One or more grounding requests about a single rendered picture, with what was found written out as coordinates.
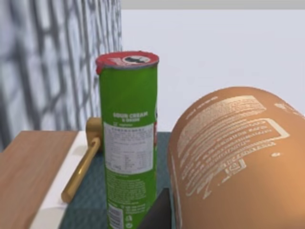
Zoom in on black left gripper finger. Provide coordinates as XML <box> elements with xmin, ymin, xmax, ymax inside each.
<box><xmin>137</xmin><ymin>187</ymin><xmax>173</xmax><ymax>229</ymax></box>

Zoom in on orange metal can white print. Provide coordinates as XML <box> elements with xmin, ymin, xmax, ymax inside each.
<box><xmin>167</xmin><ymin>86</ymin><xmax>305</xmax><ymax>229</ymax></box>

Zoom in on dark teal mat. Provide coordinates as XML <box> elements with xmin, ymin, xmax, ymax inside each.
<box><xmin>58</xmin><ymin>132</ymin><xmax>176</xmax><ymax>229</ymax></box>

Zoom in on green chips tube red lid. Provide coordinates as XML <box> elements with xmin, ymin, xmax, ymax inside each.
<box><xmin>95</xmin><ymin>51</ymin><xmax>160</xmax><ymax>229</ymax></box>

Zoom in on golden wooden mallet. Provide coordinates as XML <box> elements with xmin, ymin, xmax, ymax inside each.
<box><xmin>61</xmin><ymin>116</ymin><xmax>102</xmax><ymax>204</ymax></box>

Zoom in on wooden board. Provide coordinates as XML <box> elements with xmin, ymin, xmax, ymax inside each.
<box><xmin>0</xmin><ymin>130</ymin><xmax>79</xmax><ymax>229</ymax></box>

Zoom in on grey patterned wall panel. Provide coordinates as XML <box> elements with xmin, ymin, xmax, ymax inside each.
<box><xmin>0</xmin><ymin>0</ymin><xmax>123</xmax><ymax>152</ymax></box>

